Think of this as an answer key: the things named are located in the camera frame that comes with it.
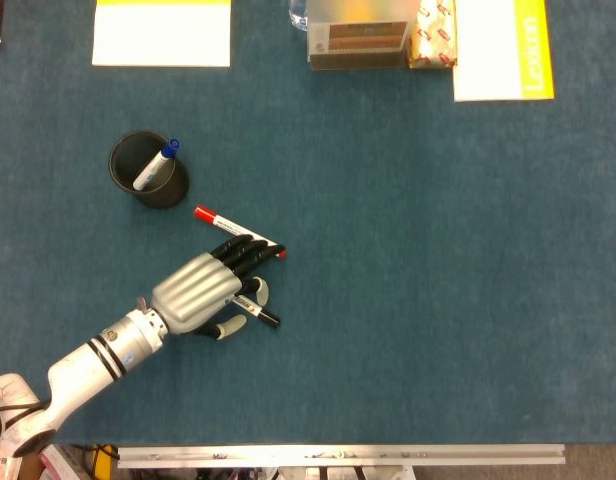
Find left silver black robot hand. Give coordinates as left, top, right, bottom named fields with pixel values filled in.
left=151, top=234, right=288, bottom=341

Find black capped whiteboard marker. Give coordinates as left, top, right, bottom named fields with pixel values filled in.
left=232, top=293, right=282, bottom=329

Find red capped whiteboard marker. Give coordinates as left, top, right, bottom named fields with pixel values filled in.
left=193, top=204, right=288, bottom=261

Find blue capped whiteboard marker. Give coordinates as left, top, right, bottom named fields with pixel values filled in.
left=132, top=138, right=181, bottom=191

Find black cylindrical pen cup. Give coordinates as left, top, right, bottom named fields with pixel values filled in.
left=108, top=129, right=192, bottom=210

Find yellow block under table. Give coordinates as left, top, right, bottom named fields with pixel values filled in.
left=92, top=444, right=115, bottom=480

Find blue felt table mat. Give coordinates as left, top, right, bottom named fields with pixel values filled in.
left=0, top=0, right=616, bottom=446

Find pink printed package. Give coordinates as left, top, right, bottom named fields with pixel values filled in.
left=37, top=443, right=97, bottom=480

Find white notebook with yellow band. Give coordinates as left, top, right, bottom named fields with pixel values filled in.
left=91, top=0, right=232, bottom=68

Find clear plastic water bottle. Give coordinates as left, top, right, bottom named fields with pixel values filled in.
left=288, top=0, right=309, bottom=32

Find gold red printed snack pack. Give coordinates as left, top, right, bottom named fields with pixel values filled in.
left=408, top=0, right=459, bottom=70

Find white yellow Lexicon book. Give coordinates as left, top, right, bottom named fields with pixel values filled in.
left=452, top=0, right=556, bottom=103

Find aluminium profile rail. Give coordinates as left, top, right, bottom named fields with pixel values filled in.
left=116, top=443, right=567, bottom=470

